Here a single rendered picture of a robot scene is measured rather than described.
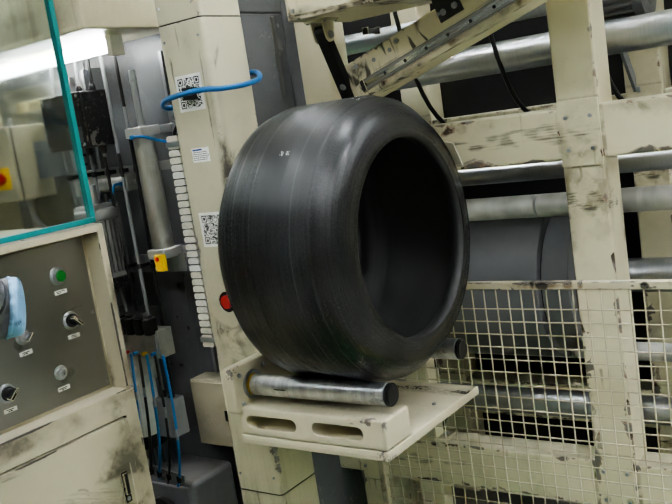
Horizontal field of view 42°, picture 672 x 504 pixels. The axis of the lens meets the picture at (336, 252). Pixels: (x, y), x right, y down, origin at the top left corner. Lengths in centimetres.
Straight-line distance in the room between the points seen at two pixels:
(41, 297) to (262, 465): 60
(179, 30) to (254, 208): 48
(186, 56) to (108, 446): 84
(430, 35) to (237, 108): 45
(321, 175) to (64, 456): 81
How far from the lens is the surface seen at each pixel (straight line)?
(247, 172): 160
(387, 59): 203
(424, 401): 186
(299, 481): 203
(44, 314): 191
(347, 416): 166
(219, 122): 182
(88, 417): 194
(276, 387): 176
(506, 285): 197
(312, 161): 151
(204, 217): 188
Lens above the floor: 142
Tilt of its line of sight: 9 degrees down
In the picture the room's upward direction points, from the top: 9 degrees counter-clockwise
